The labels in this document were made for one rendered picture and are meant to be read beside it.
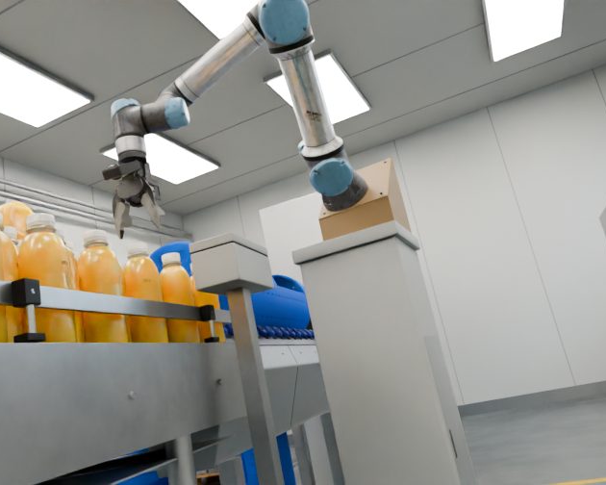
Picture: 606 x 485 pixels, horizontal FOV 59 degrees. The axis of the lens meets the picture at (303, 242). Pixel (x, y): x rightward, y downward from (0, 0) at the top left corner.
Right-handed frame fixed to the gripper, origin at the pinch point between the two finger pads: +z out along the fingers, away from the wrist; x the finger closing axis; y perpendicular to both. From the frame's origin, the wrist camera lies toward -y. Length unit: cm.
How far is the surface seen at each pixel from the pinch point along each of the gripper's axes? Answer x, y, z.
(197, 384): -17.9, -15.1, 39.2
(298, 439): 12, 121, 67
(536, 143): -196, 514, -154
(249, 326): -26.0, -4.3, 29.7
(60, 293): -16, -47, 24
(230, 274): -27.2, -12.4, 19.6
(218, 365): -17.9, -5.0, 36.0
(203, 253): -22.2, -12.3, 13.9
